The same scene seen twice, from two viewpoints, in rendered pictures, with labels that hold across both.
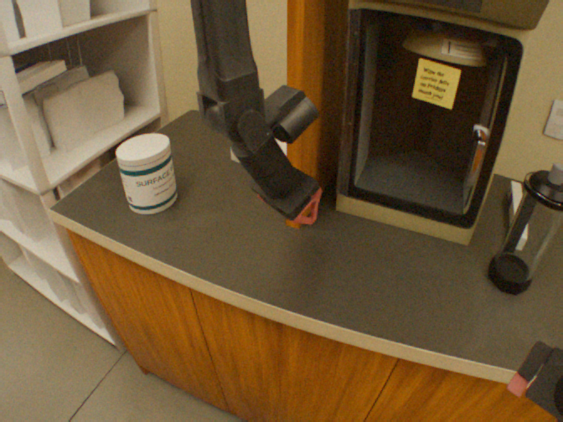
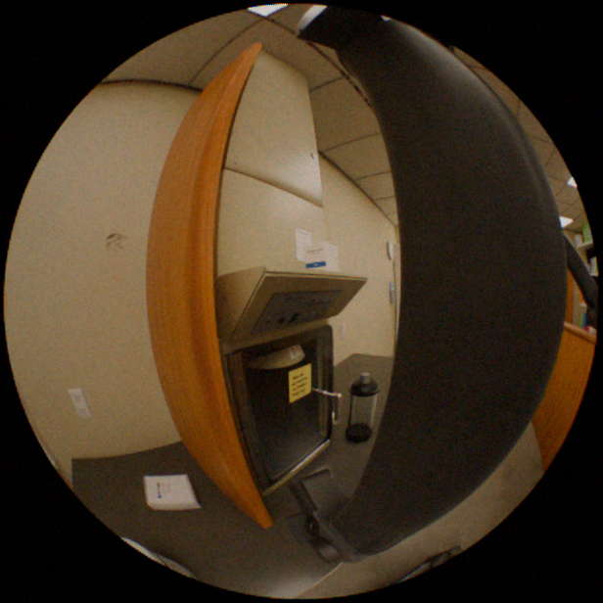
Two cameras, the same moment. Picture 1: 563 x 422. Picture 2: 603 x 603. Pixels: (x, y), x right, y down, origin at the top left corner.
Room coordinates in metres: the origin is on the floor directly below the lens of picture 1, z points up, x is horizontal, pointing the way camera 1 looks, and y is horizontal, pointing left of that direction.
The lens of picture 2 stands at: (0.46, 0.13, 1.48)
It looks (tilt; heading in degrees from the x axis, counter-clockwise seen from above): 3 degrees down; 285
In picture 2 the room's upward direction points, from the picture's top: 3 degrees counter-clockwise
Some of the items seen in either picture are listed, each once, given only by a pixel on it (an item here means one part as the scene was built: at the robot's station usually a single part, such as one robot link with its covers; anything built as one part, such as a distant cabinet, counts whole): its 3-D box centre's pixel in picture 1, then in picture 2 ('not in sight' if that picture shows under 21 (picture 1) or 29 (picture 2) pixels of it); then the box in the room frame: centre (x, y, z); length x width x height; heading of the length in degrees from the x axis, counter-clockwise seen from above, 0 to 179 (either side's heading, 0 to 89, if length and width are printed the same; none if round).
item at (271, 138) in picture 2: not in sight; (259, 110); (0.71, -0.31, 2.18); 0.32 x 0.25 x 0.93; 66
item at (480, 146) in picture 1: (476, 157); (332, 405); (0.52, -0.35, 1.17); 0.05 x 0.03 x 0.10; 156
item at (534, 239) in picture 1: (529, 234); (361, 411); (0.43, -0.47, 1.06); 0.11 x 0.11 x 0.21
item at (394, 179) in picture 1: (424, 125); (298, 413); (0.59, -0.26, 1.19); 0.30 x 0.01 x 0.40; 66
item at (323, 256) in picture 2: not in sight; (322, 260); (0.52, -0.28, 1.54); 0.05 x 0.05 x 0.06; 66
